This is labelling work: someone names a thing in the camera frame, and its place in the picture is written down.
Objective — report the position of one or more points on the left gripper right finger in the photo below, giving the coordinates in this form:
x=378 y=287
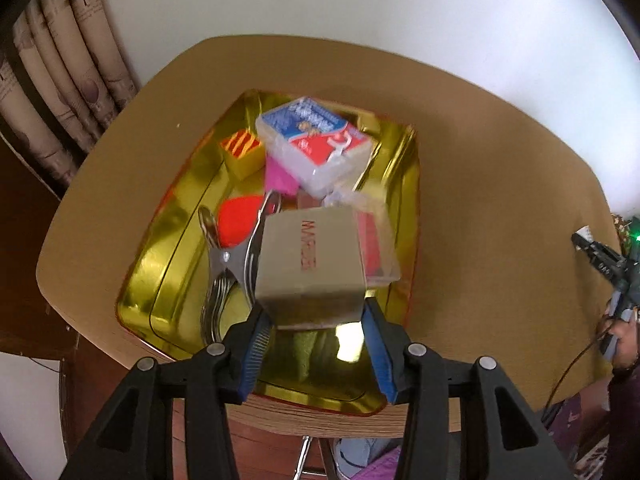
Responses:
x=501 y=436

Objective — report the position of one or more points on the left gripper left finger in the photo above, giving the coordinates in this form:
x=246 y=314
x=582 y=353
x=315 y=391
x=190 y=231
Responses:
x=131 y=437

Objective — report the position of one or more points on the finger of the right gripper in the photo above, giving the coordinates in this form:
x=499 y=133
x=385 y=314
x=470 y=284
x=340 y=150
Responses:
x=604 y=259

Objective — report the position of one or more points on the silver metal nail clipper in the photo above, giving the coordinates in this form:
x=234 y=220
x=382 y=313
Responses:
x=230 y=267

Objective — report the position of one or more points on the clear box with red packet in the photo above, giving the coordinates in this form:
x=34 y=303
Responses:
x=376 y=236

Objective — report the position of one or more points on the pink beige cube box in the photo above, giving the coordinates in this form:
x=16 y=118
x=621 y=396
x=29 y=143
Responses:
x=310 y=275

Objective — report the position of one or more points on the red rectangular block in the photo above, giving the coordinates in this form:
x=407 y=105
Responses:
x=237 y=217

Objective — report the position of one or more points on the pink rectangular block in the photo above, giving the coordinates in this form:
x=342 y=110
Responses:
x=278 y=179

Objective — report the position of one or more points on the red yellow striped cube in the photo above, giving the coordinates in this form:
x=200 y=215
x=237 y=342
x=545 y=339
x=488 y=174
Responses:
x=244 y=154

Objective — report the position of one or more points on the blue red dental floss box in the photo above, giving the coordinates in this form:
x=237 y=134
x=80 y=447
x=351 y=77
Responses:
x=318 y=148

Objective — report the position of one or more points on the black white zigzag cube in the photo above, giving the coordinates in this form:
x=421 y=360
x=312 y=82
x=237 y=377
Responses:
x=585 y=233

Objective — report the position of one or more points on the person right hand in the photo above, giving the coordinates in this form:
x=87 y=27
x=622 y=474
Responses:
x=626 y=353

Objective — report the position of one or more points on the beige patterned curtain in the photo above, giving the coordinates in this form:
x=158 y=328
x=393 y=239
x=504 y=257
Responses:
x=63 y=83

